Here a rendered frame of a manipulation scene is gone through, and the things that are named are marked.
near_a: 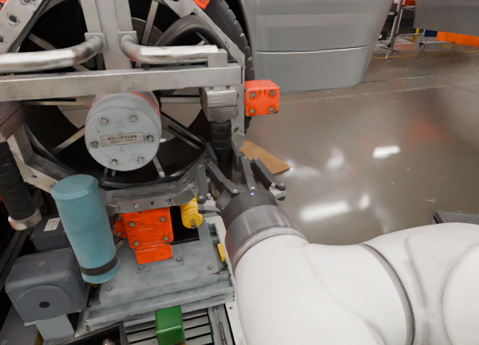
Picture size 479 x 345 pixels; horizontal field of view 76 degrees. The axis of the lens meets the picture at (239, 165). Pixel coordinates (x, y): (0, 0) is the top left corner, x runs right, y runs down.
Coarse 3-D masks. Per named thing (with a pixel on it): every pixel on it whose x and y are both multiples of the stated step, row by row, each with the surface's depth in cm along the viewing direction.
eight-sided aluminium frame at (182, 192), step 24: (24, 0) 55; (48, 0) 58; (168, 0) 59; (0, 24) 54; (24, 24) 55; (0, 48) 56; (240, 96) 73; (240, 120) 76; (24, 144) 69; (240, 144) 79; (24, 168) 67; (48, 168) 73; (192, 168) 84; (120, 192) 81; (144, 192) 83; (168, 192) 81; (192, 192) 82
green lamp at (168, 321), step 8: (160, 312) 47; (168, 312) 47; (176, 312) 47; (160, 320) 46; (168, 320) 46; (176, 320) 46; (160, 328) 45; (168, 328) 45; (176, 328) 45; (160, 336) 45; (168, 336) 45; (176, 336) 46; (184, 336) 46; (160, 344) 46; (168, 344) 46
